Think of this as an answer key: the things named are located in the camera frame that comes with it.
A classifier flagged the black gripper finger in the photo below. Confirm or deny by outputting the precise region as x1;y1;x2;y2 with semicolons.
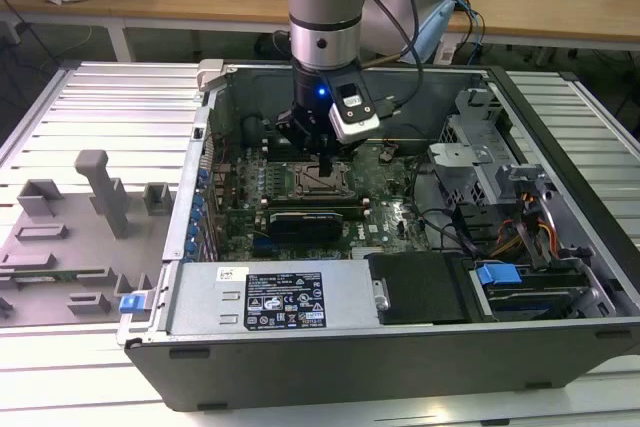
325;135;363;180
273;107;330;180

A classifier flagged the silver CPU chip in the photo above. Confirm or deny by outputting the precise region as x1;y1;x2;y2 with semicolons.
302;171;346;193

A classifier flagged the metal socket cover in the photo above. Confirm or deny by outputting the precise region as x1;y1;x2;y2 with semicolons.
294;162;357;197

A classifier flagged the black RAM slot bank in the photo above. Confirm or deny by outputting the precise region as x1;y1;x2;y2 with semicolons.
260;138;301;162
259;196;372;221

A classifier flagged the CPU socket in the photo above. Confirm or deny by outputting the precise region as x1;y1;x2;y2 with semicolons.
293;161;359;199

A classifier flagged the silver bay cover latch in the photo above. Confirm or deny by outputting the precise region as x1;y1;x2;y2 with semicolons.
371;277;392;312

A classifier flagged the black drive bay cover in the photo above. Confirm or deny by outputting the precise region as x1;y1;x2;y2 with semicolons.
366;251;472;326

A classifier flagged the black graphics card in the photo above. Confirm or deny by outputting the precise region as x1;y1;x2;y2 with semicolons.
266;210;347;249

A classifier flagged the green motherboard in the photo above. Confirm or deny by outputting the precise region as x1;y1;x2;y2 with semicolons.
209;141;436;264

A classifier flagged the grey case corner latch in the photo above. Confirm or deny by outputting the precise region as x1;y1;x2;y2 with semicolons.
195;58;227;94

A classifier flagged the wooden desk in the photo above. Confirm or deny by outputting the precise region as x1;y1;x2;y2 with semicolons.
0;0;640;54

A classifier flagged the silver metal drive cage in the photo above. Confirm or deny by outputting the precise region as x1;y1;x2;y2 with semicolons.
426;88;507;207

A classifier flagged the pale blue teach pendant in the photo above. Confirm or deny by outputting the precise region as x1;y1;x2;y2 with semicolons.
399;0;457;65

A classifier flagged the black rating label sticker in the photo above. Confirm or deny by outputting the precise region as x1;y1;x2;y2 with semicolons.
243;271;327;331

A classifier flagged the white barcode sticker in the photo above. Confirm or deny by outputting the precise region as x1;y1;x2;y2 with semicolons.
216;266;251;283

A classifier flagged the grey power supply unit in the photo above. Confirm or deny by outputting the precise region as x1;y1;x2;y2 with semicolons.
166;261;382;336

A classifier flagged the black open PC case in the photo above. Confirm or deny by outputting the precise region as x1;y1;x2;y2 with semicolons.
115;59;640;413

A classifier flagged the hard disk in blue carrier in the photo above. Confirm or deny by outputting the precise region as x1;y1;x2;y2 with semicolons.
469;260;592;322

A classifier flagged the blue plastic latch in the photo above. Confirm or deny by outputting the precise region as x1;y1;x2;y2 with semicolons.
119;292;145;315

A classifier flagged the grey parts rack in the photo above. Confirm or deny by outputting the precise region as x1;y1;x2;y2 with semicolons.
0;149;177;329

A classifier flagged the green RAM stick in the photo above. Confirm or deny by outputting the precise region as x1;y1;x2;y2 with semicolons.
0;269;109;286

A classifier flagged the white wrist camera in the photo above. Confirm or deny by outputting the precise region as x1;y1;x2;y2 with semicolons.
327;80;383;145

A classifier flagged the black camera cable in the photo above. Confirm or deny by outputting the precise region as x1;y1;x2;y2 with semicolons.
363;0;427;119

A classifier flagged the black internal cable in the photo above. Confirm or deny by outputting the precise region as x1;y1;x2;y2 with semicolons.
410;154;482;254

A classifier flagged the blue cable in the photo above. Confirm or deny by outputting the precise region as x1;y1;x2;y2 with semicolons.
449;0;487;64

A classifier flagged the orange yellow wire bundle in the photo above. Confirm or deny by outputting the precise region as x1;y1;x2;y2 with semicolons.
491;190;559;259

